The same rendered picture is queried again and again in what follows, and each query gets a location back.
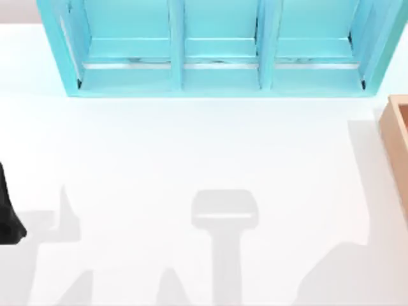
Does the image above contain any salmon-coloured shallow box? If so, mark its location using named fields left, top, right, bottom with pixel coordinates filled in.
left=378, top=94, right=408, bottom=207

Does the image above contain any light blue rack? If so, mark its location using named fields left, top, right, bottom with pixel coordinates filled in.
left=35, top=0, right=407, bottom=99

